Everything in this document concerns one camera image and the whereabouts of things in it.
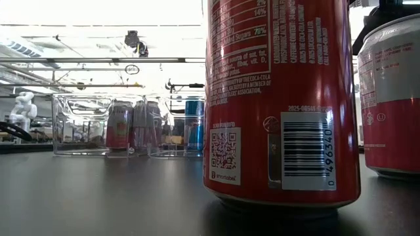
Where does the blue slim energy drink can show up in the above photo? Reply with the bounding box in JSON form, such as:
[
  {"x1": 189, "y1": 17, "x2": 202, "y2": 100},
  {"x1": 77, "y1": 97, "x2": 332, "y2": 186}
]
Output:
[{"x1": 184, "y1": 98, "x2": 205, "y2": 155}]

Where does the red cola can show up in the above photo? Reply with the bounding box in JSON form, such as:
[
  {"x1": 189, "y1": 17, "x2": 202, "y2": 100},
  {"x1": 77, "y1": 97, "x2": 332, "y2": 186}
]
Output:
[{"x1": 202, "y1": 0, "x2": 362, "y2": 214}]

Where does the clear plastic bin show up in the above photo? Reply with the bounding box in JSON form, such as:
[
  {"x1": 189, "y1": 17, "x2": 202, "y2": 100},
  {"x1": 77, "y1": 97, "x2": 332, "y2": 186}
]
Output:
[
  {"x1": 144, "y1": 94, "x2": 206, "y2": 159},
  {"x1": 51, "y1": 93, "x2": 148, "y2": 157}
]

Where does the black overhead mounted device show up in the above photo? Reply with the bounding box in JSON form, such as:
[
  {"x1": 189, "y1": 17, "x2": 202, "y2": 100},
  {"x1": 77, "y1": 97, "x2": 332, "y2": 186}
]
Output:
[{"x1": 123, "y1": 29, "x2": 150, "y2": 58}]

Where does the silver overhead beam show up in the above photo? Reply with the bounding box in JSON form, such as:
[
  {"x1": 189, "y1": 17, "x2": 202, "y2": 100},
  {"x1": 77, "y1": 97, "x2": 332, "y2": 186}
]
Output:
[
  {"x1": 0, "y1": 57, "x2": 206, "y2": 64},
  {"x1": 0, "y1": 83, "x2": 145, "y2": 89}
]

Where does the black curved hose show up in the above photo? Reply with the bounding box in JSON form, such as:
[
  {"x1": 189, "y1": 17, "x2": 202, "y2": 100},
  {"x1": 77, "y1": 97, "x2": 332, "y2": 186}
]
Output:
[{"x1": 0, "y1": 121, "x2": 33, "y2": 142}]

